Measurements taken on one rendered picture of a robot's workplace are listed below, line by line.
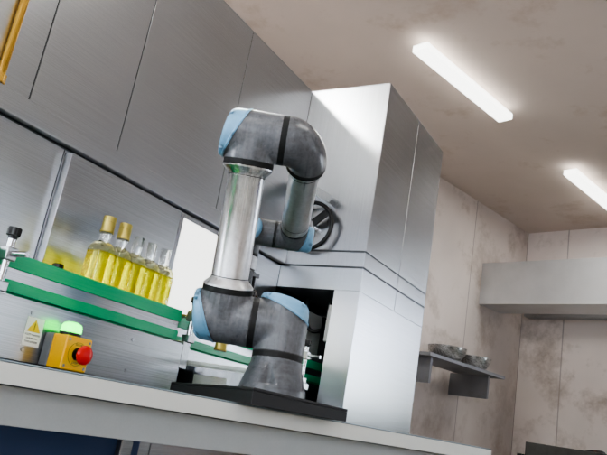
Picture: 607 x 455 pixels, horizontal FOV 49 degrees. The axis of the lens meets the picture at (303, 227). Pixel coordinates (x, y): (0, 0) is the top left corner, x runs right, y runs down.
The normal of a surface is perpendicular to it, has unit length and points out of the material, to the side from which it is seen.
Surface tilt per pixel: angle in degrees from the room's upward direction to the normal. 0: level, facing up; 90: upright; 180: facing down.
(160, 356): 90
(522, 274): 90
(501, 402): 90
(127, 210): 90
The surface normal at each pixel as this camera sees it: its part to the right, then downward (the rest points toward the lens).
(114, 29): 0.86, 0.00
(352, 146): -0.48, -0.32
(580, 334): -0.70, -0.31
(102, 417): 0.70, -0.08
